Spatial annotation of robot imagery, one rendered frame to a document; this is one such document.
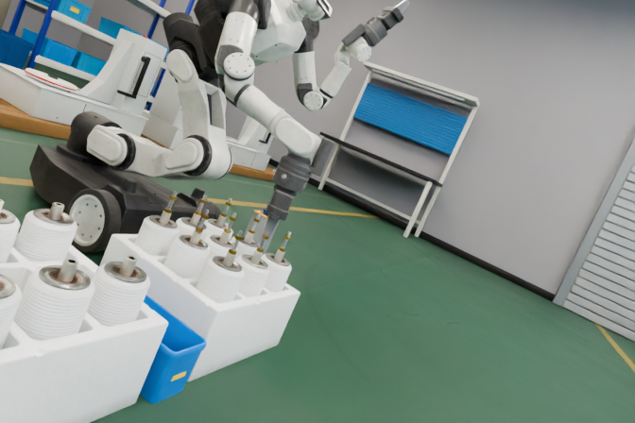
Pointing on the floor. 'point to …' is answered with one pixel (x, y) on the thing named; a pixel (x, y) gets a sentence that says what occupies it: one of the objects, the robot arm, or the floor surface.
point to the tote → (13, 49)
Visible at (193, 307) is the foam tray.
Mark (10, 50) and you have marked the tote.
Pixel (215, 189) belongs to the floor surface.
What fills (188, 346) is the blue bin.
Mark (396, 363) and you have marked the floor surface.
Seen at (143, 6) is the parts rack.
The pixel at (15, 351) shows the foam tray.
